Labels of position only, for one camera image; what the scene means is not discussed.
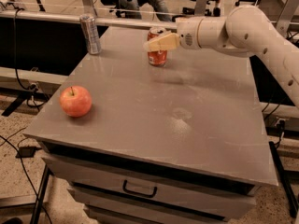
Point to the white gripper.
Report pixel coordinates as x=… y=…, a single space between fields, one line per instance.
x=188 y=36

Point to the orange coke can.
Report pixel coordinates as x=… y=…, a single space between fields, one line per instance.
x=157 y=58

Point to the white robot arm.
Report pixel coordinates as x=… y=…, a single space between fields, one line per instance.
x=245 y=31

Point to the tall silver can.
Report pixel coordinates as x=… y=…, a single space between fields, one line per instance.
x=89 y=28

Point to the red apple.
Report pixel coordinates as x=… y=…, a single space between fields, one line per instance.
x=75 y=101

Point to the seated person in jeans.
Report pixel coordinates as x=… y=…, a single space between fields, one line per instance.
x=132 y=9

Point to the grey drawer cabinet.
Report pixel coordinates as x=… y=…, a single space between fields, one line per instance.
x=192 y=128

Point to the black power adapter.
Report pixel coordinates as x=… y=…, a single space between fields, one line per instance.
x=26 y=152

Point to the black drawer handle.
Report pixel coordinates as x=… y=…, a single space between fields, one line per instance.
x=137 y=190

